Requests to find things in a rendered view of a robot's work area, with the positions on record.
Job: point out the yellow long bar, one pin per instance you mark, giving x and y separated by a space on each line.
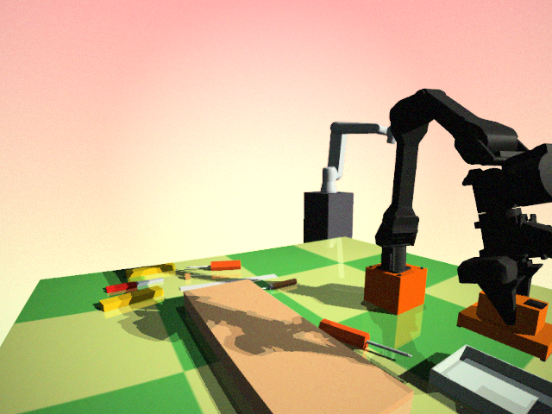
131 273
117 302

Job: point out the orange-handled awl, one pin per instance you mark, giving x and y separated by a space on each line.
223 265
354 337

